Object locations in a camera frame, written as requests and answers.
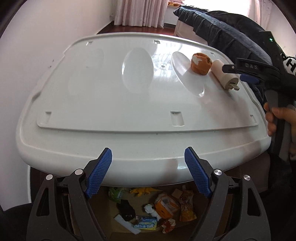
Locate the white plastic table lid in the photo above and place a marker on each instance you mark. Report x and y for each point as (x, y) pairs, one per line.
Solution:
(136, 94)

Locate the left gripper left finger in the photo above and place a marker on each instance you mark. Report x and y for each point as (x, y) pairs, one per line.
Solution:
(61, 209)

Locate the green snack wrapper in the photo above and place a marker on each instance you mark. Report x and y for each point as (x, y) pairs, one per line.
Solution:
(115, 193)

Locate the pink patterned cloth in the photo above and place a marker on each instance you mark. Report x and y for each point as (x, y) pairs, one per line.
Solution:
(175, 3)

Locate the pink curtain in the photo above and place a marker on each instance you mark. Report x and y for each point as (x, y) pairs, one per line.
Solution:
(138, 13)

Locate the brown orange sock ball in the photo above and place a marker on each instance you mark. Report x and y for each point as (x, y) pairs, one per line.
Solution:
(200, 63)

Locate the orange plastic bag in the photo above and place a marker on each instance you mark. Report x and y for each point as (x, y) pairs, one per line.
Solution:
(165, 206)

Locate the orange chip bag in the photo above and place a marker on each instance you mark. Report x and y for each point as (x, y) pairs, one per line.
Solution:
(186, 204)

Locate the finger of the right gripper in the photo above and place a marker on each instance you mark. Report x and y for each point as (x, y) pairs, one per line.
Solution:
(249, 79)
(228, 68)

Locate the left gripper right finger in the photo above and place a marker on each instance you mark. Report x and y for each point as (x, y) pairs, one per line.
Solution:
(234, 209)

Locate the black sock ball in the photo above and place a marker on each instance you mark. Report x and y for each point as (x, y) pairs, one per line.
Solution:
(126, 210)

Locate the dark bed blanket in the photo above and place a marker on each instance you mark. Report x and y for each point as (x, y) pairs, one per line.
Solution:
(235, 35)

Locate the beige cylindrical bottle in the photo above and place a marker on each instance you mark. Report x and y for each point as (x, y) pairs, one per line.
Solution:
(228, 81)

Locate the small brown cardboard box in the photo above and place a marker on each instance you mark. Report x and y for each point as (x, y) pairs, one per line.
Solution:
(177, 193)

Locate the person right hand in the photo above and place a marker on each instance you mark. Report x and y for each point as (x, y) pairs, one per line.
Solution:
(289, 115)

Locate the blue tissue pack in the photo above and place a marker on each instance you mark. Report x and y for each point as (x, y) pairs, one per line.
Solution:
(146, 222)

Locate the red white wrapper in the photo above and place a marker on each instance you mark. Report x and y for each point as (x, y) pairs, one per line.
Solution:
(168, 225)

